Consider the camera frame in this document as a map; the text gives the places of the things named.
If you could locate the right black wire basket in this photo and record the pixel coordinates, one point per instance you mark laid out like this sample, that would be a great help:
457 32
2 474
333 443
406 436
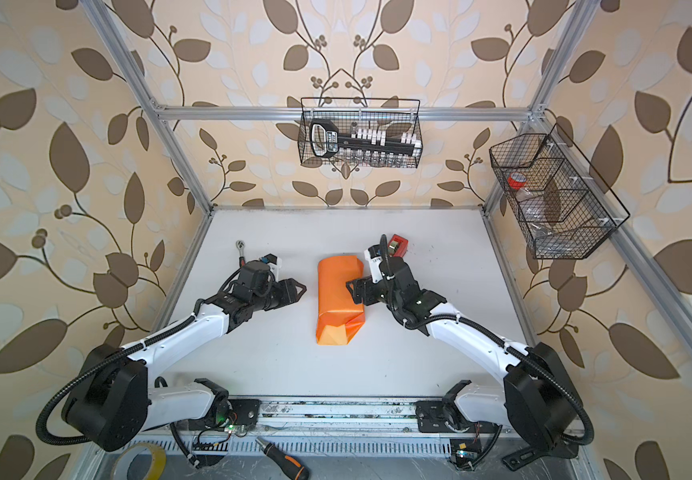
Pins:
585 210

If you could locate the black wire basket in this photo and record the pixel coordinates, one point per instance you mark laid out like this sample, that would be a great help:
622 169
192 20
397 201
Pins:
395 115
585 210

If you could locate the back black wire basket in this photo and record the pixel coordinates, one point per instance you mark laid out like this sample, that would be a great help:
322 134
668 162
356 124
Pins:
395 115

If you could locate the orange black screwdriver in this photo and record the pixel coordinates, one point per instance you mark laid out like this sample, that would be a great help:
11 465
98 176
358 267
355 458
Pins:
291 467

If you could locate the red handled ratchet wrench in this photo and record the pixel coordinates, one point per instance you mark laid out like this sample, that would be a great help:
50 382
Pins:
240 245

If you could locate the black socket set holder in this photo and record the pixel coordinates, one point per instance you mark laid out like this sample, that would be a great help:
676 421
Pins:
327 141

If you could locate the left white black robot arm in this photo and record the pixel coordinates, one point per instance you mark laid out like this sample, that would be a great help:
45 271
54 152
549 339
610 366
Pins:
122 391

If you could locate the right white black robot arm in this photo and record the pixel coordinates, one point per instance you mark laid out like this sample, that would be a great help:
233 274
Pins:
537 399

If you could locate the red tape dispenser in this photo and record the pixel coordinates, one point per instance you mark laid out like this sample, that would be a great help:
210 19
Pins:
397 246

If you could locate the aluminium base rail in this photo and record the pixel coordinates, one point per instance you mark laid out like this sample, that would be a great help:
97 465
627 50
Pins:
334 417

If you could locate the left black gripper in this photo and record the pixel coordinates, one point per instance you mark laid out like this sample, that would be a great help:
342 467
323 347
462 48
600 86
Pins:
290 294

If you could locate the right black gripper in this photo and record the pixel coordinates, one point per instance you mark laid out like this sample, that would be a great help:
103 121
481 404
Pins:
368 284

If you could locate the red cap plastic bottle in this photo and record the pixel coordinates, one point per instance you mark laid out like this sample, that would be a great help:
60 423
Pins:
533 206

